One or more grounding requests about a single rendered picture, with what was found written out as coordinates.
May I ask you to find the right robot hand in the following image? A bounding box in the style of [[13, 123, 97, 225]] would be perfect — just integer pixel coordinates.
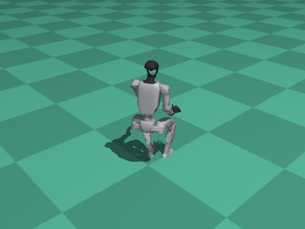
[[172, 105, 181, 115]]

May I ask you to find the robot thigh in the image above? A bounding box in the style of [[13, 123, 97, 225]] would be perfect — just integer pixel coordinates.
[[153, 117, 176, 134], [132, 114, 143, 130]]

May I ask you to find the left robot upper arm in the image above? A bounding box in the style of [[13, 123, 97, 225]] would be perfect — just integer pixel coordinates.
[[131, 79, 139, 95]]

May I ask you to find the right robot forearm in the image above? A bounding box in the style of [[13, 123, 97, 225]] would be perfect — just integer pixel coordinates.
[[166, 105, 174, 116]]

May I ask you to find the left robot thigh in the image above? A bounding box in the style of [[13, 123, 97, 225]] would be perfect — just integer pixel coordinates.
[[132, 114, 143, 130]]

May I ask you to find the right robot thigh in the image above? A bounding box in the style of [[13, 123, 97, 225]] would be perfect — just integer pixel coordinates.
[[153, 117, 176, 134]]

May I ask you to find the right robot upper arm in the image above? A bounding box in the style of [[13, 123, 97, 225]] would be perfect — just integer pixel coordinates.
[[160, 84, 170, 112]]

